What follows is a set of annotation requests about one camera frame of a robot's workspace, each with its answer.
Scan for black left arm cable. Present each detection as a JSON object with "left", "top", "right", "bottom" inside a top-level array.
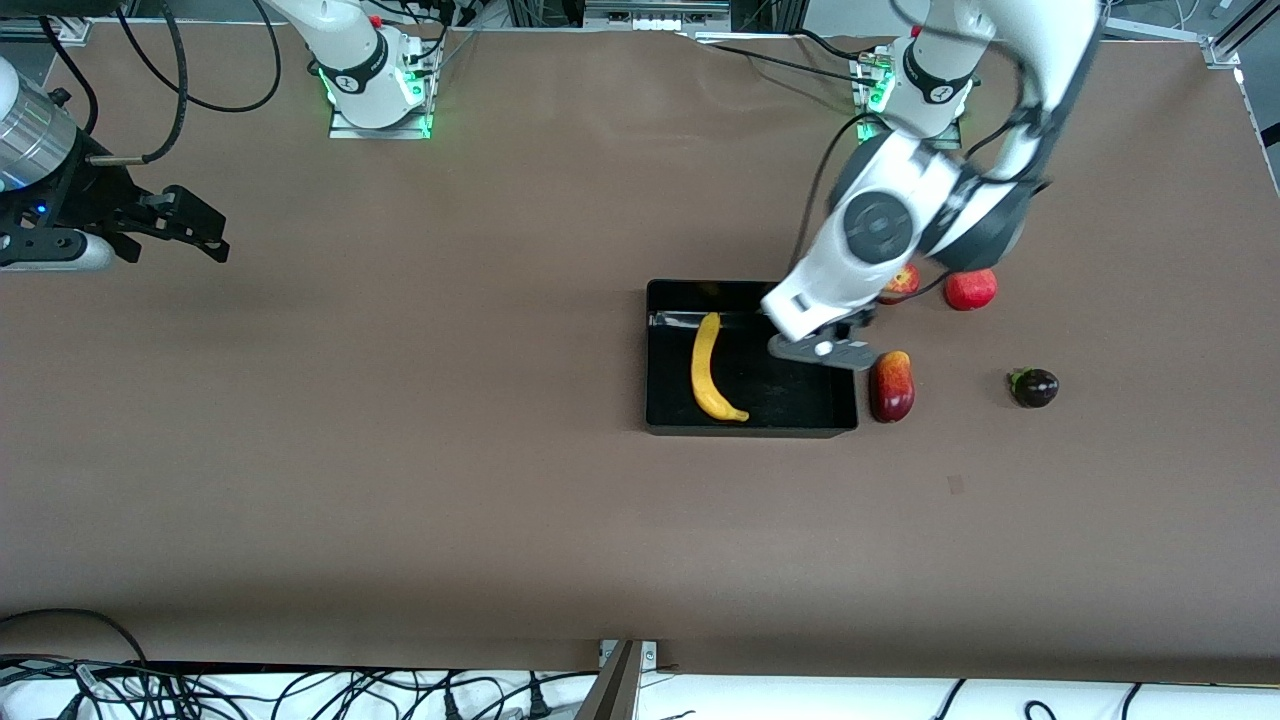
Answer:
[{"left": 793, "top": 0, "right": 1051, "bottom": 306}]

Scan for metal bracket at table edge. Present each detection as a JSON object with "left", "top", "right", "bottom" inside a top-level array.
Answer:
[{"left": 598, "top": 639, "right": 661, "bottom": 673}]

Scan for black arcing floor cable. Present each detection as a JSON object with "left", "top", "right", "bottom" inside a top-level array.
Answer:
[{"left": 0, "top": 607, "right": 153, "bottom": 666}]

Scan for red pomegranate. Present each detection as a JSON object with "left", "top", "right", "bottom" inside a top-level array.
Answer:
[{"left": 944, "top": 267, "right": 999, "bottom": 312}]

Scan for white power strip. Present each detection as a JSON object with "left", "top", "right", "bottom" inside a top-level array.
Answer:
[{"left": 583, "top": 0, "right": 733, "bottom": 32}]

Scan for aluminium frame profile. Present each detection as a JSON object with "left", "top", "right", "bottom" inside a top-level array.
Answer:
[{"left": 1100, "top": 0, "right": 1280, "bottom": 71}]

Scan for tangled black floor cables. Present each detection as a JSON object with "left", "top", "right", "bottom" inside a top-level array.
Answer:
[{"left": 0, "top": 655, "right": 601, "bottom": 720}]

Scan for dark purple eggplant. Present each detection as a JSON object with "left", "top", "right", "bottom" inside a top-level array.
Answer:
[{"left": 1008, "top": 367, "right": 1060, "bottom": 409}]

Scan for black plastic box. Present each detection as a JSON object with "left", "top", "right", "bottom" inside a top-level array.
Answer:
[{"left": 644, "top": 279, "right": 859, "bottom": 439}]

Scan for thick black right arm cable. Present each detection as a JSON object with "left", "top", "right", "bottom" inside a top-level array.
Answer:
[{"left": 88, "top": 0, "right": 191, "bottom": 166}]

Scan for yellow banana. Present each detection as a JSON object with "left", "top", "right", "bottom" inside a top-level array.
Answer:
[{"left": 690, "top": 312, "right": 750, "bottom": 423}]

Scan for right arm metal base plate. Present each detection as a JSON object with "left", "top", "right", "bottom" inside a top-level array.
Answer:
[{"left": 328, "top": 38, "right": 435, "bottom": 141}]

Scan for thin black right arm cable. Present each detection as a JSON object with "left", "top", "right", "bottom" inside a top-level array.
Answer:
[{"left": 185, "top": 0, "right": 284, "bottom": 114}]

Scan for brown table cover sheet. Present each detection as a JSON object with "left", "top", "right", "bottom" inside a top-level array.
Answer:
[{"left": 0, "top": 20, "right": 1280, "bottom": 686}]

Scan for grey metal bar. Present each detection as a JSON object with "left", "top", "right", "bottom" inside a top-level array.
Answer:
[{"left": 574, "top": 640, "right": 643, "bottom": 720}]

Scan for red yellow mango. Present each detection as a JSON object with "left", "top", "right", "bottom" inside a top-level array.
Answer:
[{"left": 868, "top": 350, "right": 916, "bottom": 424}]

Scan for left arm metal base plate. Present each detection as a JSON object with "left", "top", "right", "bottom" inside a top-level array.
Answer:
[{"left": 854, "top": 48, "right": 964, "bottom": 151}]

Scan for black cable to left base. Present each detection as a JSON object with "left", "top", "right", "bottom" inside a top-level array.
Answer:
[{"left": 695, "top": 28, "right": 883, "bottom": 89}]

